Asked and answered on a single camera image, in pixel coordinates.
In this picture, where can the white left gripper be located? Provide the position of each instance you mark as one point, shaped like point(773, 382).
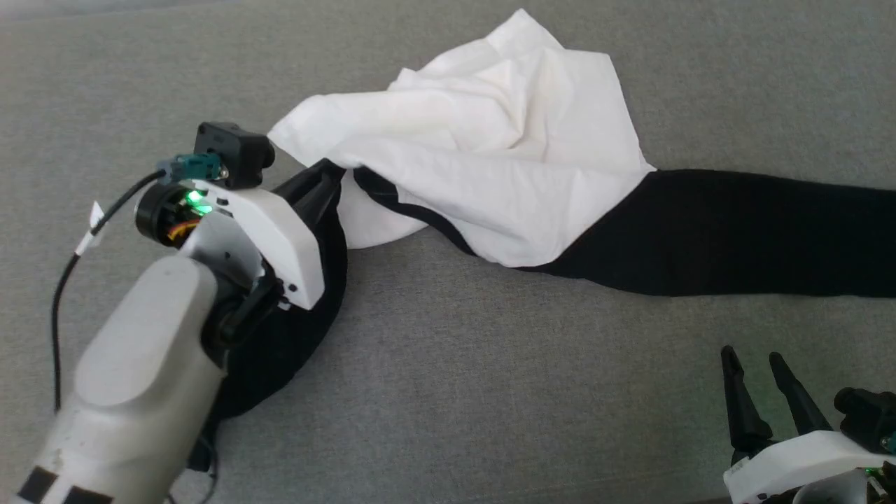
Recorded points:
point(273, 238)

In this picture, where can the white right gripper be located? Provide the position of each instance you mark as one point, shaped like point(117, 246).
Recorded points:
point(791, 469)

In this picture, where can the white and black shirt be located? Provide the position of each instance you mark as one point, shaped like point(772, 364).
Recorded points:
point(504, 126)

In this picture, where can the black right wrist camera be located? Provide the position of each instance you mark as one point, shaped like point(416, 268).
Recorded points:
point(868, 416)

